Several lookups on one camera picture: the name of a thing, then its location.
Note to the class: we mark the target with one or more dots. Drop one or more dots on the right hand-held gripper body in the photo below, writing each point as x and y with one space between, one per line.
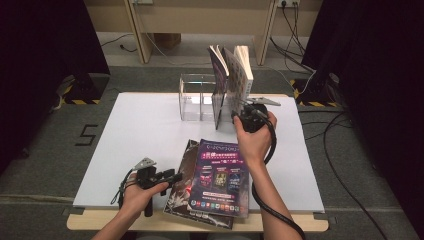
255 118

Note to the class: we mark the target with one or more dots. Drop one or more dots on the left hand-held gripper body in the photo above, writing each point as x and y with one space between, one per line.
146 178

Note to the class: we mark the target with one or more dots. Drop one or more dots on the black book with red print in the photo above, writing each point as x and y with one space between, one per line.
180 186

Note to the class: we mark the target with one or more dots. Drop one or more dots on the white book with picture grid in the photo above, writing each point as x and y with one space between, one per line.
240 76

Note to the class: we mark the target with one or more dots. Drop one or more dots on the clear acrylic file holder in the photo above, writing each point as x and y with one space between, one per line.
195 100

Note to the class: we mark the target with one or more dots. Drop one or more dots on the person's left hand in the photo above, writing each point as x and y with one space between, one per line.
136 200

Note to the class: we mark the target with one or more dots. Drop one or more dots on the person's right hand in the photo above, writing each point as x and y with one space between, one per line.
256 146

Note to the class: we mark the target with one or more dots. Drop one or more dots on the white board sheet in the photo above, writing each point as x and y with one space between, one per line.
140 133

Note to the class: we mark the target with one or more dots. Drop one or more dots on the black stand base hazard tape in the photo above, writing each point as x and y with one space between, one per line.
85 90
313 91

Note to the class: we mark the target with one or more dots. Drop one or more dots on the beige wooden desk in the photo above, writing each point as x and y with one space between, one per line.
200 20

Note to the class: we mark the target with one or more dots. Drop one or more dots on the brown cardboard box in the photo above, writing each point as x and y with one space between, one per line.
168 40

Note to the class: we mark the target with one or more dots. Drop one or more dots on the black curtain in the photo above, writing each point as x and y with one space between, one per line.
383 83
40 66

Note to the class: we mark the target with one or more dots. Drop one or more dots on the white wall power socket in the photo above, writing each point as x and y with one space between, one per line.
142 1
288 3

